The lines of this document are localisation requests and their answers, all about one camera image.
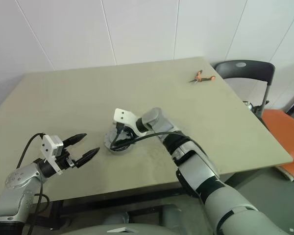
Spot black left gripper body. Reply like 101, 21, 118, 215
55, 147, 77, 170

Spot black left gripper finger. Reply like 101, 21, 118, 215
62, 133, 87, 150
74, 147, 100, 168

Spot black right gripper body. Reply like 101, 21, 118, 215
114, 126, 137, 149

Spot grey rounded shape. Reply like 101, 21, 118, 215
102, 211, 131, 225

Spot black plastic chair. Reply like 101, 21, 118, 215
214, 59, 276, 123

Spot orange chair seat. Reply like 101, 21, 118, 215
261, 109, 294, 183

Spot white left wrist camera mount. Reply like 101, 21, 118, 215
40, 134, 64, 175

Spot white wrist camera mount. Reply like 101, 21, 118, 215
40, 134, 64, 175
113, 108, 147, 137

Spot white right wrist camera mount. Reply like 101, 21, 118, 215
113, 108, 147, 137

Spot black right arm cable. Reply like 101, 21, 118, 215
111, 122, 187, 150

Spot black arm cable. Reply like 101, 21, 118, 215
111, 122, 187, 150
16, 133, 50, 235

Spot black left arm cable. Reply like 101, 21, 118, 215
16, 133, 50, 235

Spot dark table frame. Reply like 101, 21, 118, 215
48, 186, 196, 231

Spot orange handled pliers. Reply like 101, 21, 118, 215
189, 70, 216, 84

